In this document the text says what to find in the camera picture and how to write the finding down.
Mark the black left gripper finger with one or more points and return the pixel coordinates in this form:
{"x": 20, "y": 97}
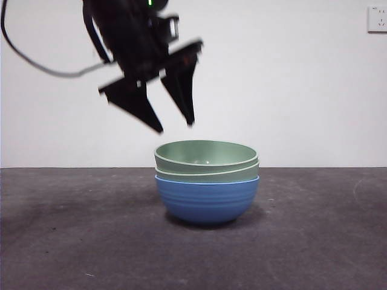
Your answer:
{"x": 181, "y": 90}
{"x": 136, "y": 102}

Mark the pale green bowl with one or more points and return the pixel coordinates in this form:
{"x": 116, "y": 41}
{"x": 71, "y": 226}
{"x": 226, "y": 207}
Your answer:
{"x": 205, "y": 151}
{"x": 181, "y": 178}

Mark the blue ribbed bowl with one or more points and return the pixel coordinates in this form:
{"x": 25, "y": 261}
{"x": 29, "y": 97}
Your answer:
{"x": 208, "y": 202}

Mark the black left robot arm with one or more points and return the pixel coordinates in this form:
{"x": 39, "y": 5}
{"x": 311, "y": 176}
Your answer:
{"x": 127, "y": 36}

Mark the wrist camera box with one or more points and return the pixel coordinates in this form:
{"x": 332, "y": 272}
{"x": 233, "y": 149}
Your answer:
{"x": 171, "y": 27}

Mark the white wall socket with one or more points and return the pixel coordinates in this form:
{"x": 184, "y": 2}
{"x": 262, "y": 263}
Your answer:
{"x": 378, "y": 19}

